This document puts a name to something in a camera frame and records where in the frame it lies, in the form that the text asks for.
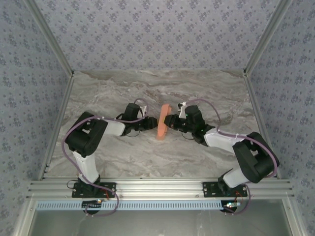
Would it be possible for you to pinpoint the small black controller board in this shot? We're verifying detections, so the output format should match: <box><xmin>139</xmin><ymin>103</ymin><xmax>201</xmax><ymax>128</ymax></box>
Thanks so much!
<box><xmin>222</xmin><ymin>201</ymin><xmax>241</xmax><ymax>213</ymax></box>
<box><xmin>82</xmin><ymin>199</ymin><xmax>103</xmax><ymax>212</ymax></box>

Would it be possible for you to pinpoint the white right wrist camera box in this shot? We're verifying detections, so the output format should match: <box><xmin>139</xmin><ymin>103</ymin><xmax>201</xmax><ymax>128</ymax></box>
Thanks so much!
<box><xmin>177</xmin><ymin>102</ymin><xmax>188</xmax><ymax>119</ymax></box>

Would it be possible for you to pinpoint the aluminium table side rail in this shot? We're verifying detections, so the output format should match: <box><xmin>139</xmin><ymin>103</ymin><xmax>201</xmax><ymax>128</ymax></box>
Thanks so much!
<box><xmin>38</xmin><ymin>72</ymin><xmax>75</xmax><ymax>180</ymax></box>
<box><xmin>243</xmin><ymin>71</ymin><xmax>283</xmax><ymax>180</ymax></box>

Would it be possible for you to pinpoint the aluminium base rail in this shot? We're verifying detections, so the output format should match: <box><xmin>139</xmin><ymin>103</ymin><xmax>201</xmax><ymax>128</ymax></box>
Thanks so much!
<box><xmin>27</xmin><ymin>178</ymin><xmax>295</xmax><ymax>200</ymax></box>

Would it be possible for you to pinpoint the light blue slotted cable duct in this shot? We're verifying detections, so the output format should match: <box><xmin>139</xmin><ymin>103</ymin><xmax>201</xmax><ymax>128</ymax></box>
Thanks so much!
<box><xmin>36</xmin><ymin>200</ymin><xmax>228</xmax><ymax>211</ymax></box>

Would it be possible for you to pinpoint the aluminium frame post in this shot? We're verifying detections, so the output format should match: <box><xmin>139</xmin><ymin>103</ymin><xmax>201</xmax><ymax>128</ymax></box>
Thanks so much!
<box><xmin>243</xmin><ymin>0</ymin><xmax>295</xmax><ymax>76</ymax></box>
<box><xmin>24</xmin><ymin>0</ymin><xmax>75</xmax><ymax>77</ymax></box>

